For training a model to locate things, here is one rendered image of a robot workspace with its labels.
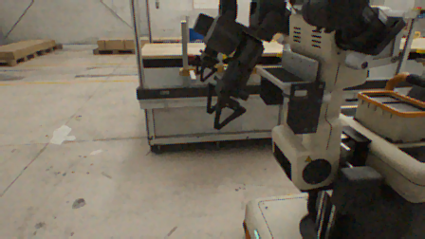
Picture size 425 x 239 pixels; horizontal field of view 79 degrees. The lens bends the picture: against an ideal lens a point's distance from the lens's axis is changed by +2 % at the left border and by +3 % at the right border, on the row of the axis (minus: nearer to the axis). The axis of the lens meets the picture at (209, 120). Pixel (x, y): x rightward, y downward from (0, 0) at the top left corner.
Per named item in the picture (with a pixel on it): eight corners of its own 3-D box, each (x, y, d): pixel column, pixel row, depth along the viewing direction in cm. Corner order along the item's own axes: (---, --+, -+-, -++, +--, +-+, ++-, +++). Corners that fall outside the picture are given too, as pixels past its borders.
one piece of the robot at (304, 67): (291, 102, 103) (299, 47, 94) (330, 133, 78) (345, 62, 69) (252, 104, 101) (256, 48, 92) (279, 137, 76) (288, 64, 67)
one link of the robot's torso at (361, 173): (325, 174, 113) (337, 124, 103) (372, 224, 88) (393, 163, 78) (267, 179, 110) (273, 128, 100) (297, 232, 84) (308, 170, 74)
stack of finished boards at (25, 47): (55, 45, 799) (54, 39, 792) (15, 59, 582) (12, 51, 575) (28, 45, 788) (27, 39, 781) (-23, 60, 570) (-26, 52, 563)
